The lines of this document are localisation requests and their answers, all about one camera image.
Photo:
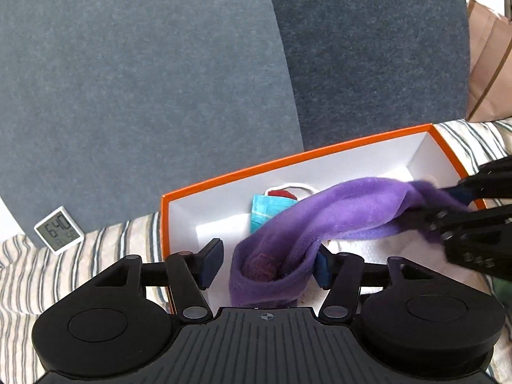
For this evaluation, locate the teal patterned cloth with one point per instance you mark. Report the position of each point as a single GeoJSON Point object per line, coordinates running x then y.
{"type": "Point", "coordinates": [265, 208]}

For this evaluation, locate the striped bed cover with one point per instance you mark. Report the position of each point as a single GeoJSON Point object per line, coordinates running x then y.
{"type": "Point", "coordinates": [33, 279]}

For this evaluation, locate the purple fleece cloth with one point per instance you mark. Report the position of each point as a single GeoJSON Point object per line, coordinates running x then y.
{"type": "Point", "coordinates": [363, 209]}

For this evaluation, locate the grey upholstered headboard panel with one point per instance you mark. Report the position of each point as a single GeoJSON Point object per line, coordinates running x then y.
{"type": "Point", "coordinates": [108, 104]}

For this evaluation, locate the white pink soft toy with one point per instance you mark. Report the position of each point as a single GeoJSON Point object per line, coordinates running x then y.
{"type": "Point", "coordinates": [261, 267]}

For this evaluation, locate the red plush toy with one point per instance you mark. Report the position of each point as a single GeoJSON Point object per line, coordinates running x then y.
{"type": "Point", "coordinates": [282, 194]}

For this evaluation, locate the brown paper bag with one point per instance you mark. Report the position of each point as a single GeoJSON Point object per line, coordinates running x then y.
{"type": "Point", "coordinates": [489, 84]}

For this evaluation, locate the white plush toy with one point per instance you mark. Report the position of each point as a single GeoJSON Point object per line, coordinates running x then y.
{"type": "Point", "coordinates": [300, 190]}

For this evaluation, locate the dark blue headboard panel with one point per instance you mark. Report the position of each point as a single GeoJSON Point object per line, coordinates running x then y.
{"type": "Point", "coordinates": [360, 67]}

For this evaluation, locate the white digital clock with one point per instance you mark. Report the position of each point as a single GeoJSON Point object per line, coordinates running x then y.
{"type": "Point", "coordinates": [59, 231]}

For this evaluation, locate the orange cardboard box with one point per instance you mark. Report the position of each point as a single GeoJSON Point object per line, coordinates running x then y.
{"type": "Point", "coordinates": [223, 206]}

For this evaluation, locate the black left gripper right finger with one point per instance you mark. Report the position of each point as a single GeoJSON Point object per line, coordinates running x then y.
{"type": "Point", "coordinates": [341, 275]}

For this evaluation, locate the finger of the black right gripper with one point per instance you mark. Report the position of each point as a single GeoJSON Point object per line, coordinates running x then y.
{"type": "Point", "coordinates": [493, 180]}
{"type": "Point", "coordinates": [433, 223]}

